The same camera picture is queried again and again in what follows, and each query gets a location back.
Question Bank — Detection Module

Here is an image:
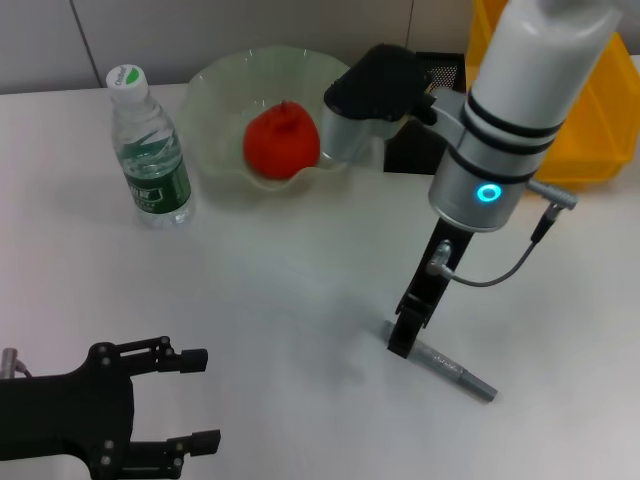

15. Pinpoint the clear green-label water bottle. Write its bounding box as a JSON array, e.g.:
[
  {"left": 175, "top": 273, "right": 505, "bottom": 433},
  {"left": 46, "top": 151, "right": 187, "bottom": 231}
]
[{"left": 105, "top": 63, "right": 196, "bottom": 230}]

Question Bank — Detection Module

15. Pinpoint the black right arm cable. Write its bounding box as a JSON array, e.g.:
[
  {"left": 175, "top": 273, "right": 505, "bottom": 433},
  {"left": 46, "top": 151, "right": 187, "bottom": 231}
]
[{"left": 425, "top": 180, "right": 580, "bottom": 287}]

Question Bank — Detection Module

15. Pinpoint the yellow plastic bin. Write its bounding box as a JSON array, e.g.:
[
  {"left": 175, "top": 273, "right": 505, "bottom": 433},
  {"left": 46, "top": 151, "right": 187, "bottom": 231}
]
[{"left": 468, "top": 0, "right": 632, "bottom": 190}]

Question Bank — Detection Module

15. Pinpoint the red-orange orange fruit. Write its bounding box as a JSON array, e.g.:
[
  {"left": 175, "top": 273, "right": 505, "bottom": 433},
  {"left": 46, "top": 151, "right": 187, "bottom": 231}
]
[{"left": 242, "top": 99, "right": 321, "bottom": 180}]

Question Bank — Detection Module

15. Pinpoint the black mesh pen holder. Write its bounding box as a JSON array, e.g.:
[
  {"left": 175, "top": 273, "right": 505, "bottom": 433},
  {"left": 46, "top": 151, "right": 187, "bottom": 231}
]
[{"left": 383, "top": 51, "right": 468, "bottom": 176}]

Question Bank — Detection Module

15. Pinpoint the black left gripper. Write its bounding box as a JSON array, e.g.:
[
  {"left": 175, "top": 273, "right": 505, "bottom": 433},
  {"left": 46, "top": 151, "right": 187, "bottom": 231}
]
[{"left": 0, "top": 335, "right": 222, "bottom": 479}]

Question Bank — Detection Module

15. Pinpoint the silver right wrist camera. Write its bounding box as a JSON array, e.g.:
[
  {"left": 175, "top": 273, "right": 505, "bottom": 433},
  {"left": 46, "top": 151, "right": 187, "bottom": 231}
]
[{"left": 319, "top": 43, "right": 469, "bottom": 164}]

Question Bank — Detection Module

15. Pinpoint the grey marker pen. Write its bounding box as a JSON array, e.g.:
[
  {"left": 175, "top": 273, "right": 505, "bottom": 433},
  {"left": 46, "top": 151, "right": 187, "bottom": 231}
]
[{"left": 382, "top": 319, "right": 499, "bottom": 402}]

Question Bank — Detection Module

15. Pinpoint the pale green wavy glass bowl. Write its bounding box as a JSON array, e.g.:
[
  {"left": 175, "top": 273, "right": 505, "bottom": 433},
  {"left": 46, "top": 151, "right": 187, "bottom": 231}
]
[{"left": 179, "top": 45, "right": 377, "bottom": 194}]

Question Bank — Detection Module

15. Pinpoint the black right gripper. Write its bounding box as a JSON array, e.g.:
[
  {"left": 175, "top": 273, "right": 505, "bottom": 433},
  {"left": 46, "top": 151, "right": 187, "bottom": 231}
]
[{"left": 387, "top": 214, "right": 475, "bottom": 360}]

